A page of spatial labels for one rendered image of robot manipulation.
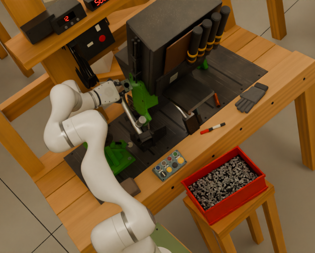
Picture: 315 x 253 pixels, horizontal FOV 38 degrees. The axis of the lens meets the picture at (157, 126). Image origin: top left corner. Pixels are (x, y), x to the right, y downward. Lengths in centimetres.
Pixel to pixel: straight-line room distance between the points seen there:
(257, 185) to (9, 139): 121
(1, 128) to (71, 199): 48
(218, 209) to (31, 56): 104
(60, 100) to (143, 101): 57
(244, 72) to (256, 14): 195
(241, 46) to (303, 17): 164
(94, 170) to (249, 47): 139
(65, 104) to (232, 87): 106
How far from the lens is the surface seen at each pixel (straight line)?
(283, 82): 242
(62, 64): 229
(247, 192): 206
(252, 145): 333
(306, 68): 248
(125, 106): 230
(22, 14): 213
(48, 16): 210
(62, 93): 170
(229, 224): 208
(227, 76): 252
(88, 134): 162
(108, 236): 162
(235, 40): 277
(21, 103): 240
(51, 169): 253
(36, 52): 209
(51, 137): 164
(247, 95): 236
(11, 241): 362
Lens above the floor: 259
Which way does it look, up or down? 45 degrees down
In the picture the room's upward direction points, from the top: 25 degrees counter-clockwise
